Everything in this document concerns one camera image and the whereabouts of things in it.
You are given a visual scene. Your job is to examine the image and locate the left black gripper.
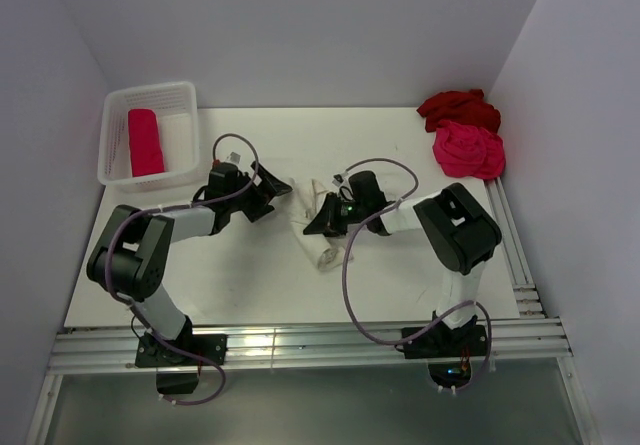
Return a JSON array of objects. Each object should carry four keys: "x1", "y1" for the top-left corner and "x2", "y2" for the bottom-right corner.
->
[{"x1": 227, "y1": 162, "x2": 291, "y2": 222}]

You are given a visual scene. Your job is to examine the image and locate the white t shirt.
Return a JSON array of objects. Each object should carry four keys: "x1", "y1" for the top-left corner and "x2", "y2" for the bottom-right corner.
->
[{"x1": 286, "y1": 177, "x2": 345, "y2": 272}]

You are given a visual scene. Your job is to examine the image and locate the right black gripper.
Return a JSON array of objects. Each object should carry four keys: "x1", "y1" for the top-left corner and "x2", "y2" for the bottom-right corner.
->
[{"x1": 305, "y1": 192, "x2": 368, "y2": 238}]

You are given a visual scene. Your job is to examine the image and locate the dark red t shirt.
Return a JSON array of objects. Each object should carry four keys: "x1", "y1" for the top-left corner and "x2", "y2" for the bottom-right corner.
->
[{"x1": 417, "y1": 89, "x2": 501, "y2": 133}]

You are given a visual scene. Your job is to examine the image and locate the aluminium rail frame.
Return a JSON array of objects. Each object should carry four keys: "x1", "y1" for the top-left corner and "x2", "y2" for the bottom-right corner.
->
[{"x1": 27, "y1": 181, "x2": 601, "y2": 444}]

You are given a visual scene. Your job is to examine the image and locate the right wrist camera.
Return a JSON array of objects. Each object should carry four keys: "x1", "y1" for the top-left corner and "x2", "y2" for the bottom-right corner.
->
[{"x1": 332, "y1": 171, "x2": 350, "y2": 189}]

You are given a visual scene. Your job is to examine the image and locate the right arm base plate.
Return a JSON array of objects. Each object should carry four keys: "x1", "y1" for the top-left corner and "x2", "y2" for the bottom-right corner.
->
[{"x1": 397, "y1": 320, "x2": 491, "y2": 359}]

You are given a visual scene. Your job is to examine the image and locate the rolled pink t shirt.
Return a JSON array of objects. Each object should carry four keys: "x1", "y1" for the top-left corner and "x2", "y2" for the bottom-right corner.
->
[{"x1": 127, "y1": 109, "x2": 165, "y2": 177}]

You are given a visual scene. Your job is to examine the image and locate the white plastic basket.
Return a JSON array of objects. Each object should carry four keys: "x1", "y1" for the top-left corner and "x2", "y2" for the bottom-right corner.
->
[{"x1": 97, "y1": 81, "x2": 201, "y2": 192}]

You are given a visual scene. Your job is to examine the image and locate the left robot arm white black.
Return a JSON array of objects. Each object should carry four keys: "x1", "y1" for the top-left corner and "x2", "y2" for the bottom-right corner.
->
[{"x1": 86, "y1": 161, "x2": 292, "y2": 364}]

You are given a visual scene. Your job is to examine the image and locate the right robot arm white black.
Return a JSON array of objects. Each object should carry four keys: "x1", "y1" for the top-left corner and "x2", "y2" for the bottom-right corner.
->
[{"x1": 303, "y1": 170, "x2": 502, "y2": 355}]

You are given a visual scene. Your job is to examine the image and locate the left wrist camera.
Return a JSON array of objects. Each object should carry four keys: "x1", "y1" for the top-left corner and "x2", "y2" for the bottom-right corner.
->
[{"x1": 213, "y1": 152, "x2": 241, "y2": 167}]

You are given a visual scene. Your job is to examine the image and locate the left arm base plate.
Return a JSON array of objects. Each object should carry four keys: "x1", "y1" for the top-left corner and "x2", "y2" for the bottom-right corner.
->
[{"x1": 129, "y1": 314, "x2": 229, "y2": 396}]

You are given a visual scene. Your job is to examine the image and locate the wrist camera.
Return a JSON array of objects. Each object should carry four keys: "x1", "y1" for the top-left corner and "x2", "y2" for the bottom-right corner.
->
[
  {"x1": 332, "y1": 171, "x2": 350, "y2": 189},
  {"x1": 213, "y1": 152, "x2": 241, "y2": 167}
]

